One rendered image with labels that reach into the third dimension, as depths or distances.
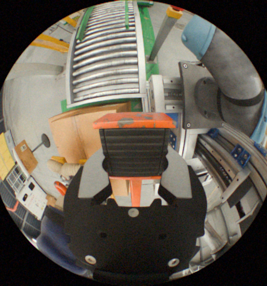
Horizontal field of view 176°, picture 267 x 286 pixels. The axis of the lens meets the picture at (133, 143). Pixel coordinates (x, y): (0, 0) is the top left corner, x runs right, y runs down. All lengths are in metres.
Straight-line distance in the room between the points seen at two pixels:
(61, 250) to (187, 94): 0.61
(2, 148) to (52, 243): 7.27
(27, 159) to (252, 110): 2.34
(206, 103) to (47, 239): 0.61
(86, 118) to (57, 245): 0.50
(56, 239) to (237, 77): 0.50
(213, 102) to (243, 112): 0.10
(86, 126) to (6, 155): 7.29
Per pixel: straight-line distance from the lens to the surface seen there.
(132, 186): 0.17
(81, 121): 0.43
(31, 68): 1.53
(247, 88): 0.17
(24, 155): 2.19
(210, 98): 0.27
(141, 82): 0.71
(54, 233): 0.35
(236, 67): 0.15
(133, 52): 0.85
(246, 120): 0.21
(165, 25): 0.76
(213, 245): 0.68
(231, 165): 0.38
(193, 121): 0.32
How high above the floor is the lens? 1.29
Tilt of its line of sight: 62 degrees down
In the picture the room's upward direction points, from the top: 176 degrees counter-clockwise
